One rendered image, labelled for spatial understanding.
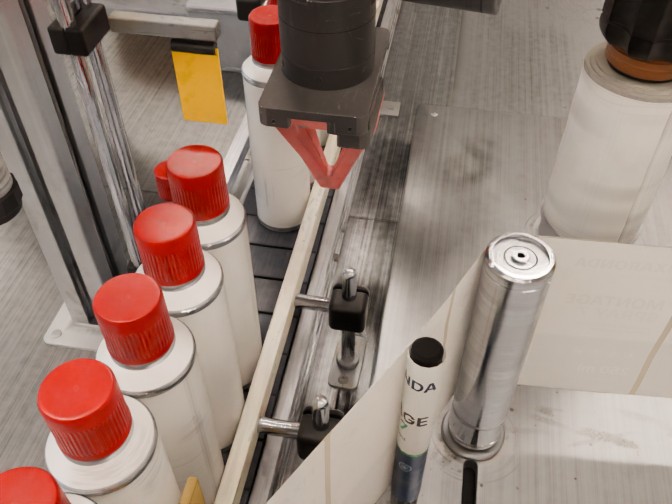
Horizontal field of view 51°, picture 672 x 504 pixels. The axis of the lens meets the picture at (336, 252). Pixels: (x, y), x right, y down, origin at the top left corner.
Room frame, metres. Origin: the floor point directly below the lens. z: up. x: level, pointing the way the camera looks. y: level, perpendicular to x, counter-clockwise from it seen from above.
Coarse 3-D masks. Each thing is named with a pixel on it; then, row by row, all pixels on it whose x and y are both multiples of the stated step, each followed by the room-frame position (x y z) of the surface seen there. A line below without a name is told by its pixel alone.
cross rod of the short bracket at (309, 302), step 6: (300, 294) 0.37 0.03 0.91; (294, 300) 0.36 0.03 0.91; (300, 300) 0.36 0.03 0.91; (306, 300) 0.36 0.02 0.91; (312, 300) 0.36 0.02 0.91; (318, 300) 0.36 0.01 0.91; (324, 300) 0.36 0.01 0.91; (294, 306) 0.36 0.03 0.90; (300, 306) 0.36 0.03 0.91; (306, 306) 0.36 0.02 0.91; (312, 306) 0.36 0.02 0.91; (318, 306) 0.36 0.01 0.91; (324, 306) 0.36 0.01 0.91
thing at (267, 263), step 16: (384, 0) 0.93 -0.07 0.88; (256, 208) 0.50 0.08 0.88; (256, 224) 0.48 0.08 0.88; (320, 224) 0.48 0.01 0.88; (256, 240) 0.46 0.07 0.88; (272, 240) 0.46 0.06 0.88; (288, 240) 0.46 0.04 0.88; (320, 240) 0.49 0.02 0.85; (256, 256) 0.44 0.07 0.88; (272, 256) 0.44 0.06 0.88; (288, 256) 0.44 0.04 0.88; (256, 272) 0.42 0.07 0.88; (272, 272) 0.42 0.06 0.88; (256, 288) 0.40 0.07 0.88; (272, 288) 0.40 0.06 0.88; (304, 288) 0.40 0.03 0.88; (272, 304) 0.38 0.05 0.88; (288, 336) 0.35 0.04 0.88; (288, 352) 0.33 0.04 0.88; (272, 400) 0.29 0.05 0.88; (256, 448) 0.25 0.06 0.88; (224, 464) 0.23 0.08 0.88; (256, 464) 0.24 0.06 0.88
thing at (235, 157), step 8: (240, 128) 0.52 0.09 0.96; (240, 136) 0.51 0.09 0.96; (248, 136) 0.51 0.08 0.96; (232, 144) 0.50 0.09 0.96; (240, 144) 0.50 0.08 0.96; (248, 144) 0.51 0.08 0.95; (232, 152) 0.48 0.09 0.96; (240, 152) 0.48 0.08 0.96; (224, 160) 0.47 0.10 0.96; (232, 160) 0.47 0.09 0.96; (240, 160) 0.48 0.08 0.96; (224, 168) 0.46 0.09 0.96; (232, 168) 0.46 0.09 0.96; (240, 168) 0.48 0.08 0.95; (232, 176) 0.46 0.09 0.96; (232, 184) 0.45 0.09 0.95
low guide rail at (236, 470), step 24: (336, 144) 0.56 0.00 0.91; (312, 192) 0.49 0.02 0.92; (312, 216) 0.45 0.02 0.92; (312, 240) 0.43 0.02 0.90; (288, 264) 0.40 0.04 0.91; (288, 288) 0.37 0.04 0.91; (288, 312) 0.34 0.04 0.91; (264, 360) 0.30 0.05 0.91; (264, 384) 0.28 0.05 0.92; (264, 408) 0.27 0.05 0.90; (240, 432) 0.24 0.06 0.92; (240, 456) 0.22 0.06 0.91; (240, 480) 0.21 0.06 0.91
